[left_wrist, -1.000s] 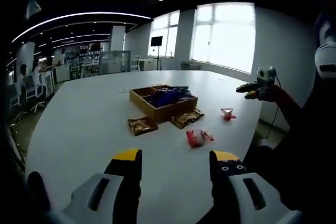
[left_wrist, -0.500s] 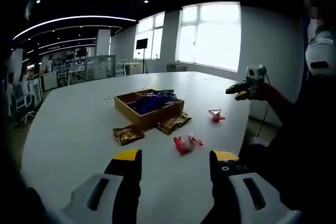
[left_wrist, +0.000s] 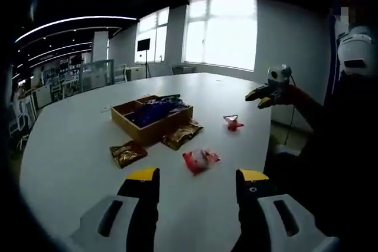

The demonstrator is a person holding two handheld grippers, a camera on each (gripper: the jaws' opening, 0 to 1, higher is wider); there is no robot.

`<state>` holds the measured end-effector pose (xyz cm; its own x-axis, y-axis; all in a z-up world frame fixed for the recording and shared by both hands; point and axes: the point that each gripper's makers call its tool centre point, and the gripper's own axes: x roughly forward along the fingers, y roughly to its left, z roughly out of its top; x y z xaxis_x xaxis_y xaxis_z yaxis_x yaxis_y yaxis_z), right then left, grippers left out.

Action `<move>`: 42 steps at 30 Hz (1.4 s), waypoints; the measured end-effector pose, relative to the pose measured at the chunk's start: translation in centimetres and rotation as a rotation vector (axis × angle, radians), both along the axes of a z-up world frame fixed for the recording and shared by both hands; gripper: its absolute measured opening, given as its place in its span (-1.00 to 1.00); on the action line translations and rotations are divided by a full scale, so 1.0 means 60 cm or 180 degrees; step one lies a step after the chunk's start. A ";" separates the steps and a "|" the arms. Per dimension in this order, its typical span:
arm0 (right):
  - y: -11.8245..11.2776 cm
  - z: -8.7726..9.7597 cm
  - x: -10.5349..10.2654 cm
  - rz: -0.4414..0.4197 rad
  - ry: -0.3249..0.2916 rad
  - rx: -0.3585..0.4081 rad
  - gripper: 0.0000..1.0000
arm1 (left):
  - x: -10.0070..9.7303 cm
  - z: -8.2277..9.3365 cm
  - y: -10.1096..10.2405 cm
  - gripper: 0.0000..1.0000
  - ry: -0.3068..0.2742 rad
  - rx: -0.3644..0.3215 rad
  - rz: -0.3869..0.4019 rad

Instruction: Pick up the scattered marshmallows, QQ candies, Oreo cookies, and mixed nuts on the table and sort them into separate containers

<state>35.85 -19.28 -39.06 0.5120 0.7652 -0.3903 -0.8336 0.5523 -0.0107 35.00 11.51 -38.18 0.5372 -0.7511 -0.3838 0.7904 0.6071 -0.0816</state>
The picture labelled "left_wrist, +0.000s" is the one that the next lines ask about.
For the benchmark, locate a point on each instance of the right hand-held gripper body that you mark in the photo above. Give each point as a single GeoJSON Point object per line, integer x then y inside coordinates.
{"type": "Point", "coordinates": [279, 75]}

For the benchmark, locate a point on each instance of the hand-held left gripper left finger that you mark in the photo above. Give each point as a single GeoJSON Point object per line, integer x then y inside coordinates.
{"type": "Point", "coordinates": [138, 196]}

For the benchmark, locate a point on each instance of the white cabinet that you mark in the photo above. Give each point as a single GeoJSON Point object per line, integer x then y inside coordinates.
{"type": "Point", "coordinates": [133, 73]}

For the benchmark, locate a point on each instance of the curved ceiling light strip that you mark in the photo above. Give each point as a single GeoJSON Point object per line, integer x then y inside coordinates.
{"type": "Point", "coordinates": [74, 23]}

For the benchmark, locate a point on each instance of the blue Oreo cookie packet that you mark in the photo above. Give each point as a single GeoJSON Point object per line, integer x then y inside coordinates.
{"type": "Point", "coordinates": [144, 117]}

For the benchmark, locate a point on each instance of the pink marshmallow packet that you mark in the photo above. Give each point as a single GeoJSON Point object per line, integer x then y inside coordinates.
{"type": "Point", "coordinates": [233, 122]}
{"type": "Point", "coordinates": [200, 159]}

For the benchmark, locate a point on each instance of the person's right hand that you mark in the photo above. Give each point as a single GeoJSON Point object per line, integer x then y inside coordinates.
{"type": "Point", "coordinates": [288, 95]}

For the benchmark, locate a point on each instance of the large window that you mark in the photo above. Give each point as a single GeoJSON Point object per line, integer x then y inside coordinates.
{"type": "Point", "coordinates": [221, 33]}

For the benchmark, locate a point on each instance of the grey mesh partition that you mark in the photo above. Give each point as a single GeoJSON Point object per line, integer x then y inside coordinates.
{"type": "Point", "coordinates": [97, 75]}

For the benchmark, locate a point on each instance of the person's black shirt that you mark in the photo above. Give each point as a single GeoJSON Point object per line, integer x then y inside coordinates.
{"type": "Point", "coordinates": [339, 175]}

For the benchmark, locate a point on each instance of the white chair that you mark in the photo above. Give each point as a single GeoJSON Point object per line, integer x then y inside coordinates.
{"type": "Point", "coordinates": [119, 72]}

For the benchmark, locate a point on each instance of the wooden divided container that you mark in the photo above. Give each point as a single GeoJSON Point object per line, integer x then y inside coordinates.
{"type": "Point", "coordinates": [159, 129]}

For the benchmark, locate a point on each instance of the black screen on stand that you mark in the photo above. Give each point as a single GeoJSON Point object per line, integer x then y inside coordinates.
{"type": "Point", "coordinates": [143, 45]}

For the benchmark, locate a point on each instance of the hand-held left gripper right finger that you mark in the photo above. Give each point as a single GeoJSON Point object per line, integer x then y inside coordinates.
{"type": "Point", "coordinates": [254, 189]}

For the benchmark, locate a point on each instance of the white table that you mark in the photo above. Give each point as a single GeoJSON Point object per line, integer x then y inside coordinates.
{"type": "Point", "coordinates": [88, 145]}

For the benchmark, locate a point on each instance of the white chest-worn device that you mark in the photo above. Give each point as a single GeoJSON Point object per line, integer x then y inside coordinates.
{"type": "Point", "coordinates": [354, 54]}

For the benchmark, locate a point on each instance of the small window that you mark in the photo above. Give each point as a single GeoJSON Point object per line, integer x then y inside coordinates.
{"type": "Point", "coordinates": [152, 36]}

